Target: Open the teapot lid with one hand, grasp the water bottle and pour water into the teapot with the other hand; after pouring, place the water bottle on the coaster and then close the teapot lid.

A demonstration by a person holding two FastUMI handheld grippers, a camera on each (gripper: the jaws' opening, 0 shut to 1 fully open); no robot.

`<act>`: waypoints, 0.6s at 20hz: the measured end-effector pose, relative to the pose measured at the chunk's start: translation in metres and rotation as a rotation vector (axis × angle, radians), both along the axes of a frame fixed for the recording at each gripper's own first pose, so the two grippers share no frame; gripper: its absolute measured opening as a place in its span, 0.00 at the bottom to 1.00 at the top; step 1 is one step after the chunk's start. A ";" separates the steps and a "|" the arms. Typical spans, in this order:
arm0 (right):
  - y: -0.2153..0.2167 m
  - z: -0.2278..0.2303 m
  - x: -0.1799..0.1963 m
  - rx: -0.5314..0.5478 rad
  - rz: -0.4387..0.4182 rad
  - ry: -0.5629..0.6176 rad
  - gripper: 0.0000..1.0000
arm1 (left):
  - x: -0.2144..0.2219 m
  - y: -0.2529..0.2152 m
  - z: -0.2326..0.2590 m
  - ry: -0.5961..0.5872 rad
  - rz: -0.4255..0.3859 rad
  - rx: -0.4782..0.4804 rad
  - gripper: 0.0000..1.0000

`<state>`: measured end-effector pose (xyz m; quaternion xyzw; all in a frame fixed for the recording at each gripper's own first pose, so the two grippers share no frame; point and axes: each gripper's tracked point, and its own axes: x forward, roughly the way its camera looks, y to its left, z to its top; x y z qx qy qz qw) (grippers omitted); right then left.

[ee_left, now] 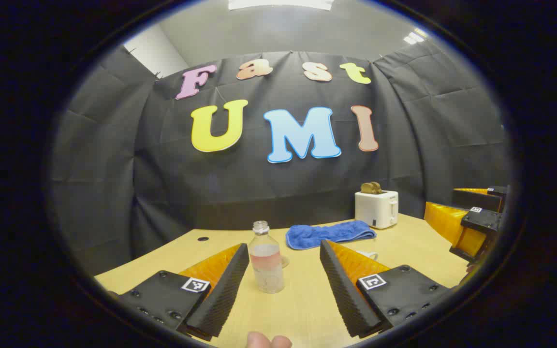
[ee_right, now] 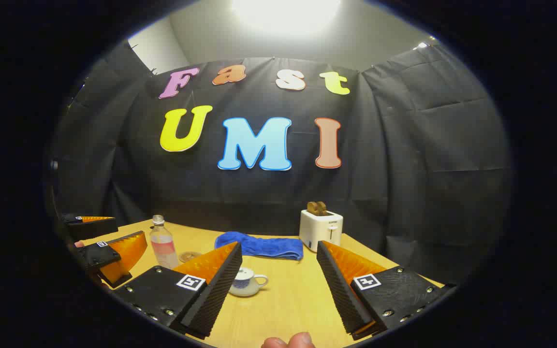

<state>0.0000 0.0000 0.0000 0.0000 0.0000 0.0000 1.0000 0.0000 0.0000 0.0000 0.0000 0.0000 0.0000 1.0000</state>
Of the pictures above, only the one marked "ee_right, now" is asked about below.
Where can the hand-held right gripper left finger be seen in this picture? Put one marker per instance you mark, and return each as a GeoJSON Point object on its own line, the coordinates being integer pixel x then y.
{"type": "Point", "coordinates": [215, 295]}

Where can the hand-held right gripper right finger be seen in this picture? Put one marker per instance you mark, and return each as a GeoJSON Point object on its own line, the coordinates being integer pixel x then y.
{"type": "Point", "coordinates": [341, 295]}

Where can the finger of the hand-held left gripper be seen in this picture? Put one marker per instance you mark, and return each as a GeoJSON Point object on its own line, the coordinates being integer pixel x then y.
{"type": "Point", "coordinates": [90, 228]}
{"type": "Point", "coordinates": [97, 256]}

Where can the white blue-patterned teacup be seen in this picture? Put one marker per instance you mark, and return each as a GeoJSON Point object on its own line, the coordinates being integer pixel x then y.
{"type": "Point", "coordinates": [245, 289]}

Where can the round wooden coaster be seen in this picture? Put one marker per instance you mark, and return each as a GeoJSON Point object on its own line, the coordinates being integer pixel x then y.
{"type": "Point", "coordinates": [189, 256]}

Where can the clear plastic water bottle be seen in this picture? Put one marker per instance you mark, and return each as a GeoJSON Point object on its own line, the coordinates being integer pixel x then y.
{"type": "Point", "coordinates": [162, 246]}

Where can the white toaster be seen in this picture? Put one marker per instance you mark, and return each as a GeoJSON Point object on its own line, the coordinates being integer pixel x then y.
{"type": "Point", "coordinates": [319, 231]}

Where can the blue towel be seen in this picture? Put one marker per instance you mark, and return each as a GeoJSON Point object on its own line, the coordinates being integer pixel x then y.
{"type": "Point", "coordinates": [269, 247]}

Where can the brown toast slice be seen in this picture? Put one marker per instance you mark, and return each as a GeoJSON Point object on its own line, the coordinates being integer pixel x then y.
{"type": "Point", "coordinates": [312, 209]}
{"type": "Point", "coordinates": [323, 209]}

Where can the black backdrop cloth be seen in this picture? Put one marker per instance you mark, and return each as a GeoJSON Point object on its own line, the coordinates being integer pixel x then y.
{"type": "Point", "coordinates": [259, 193]}

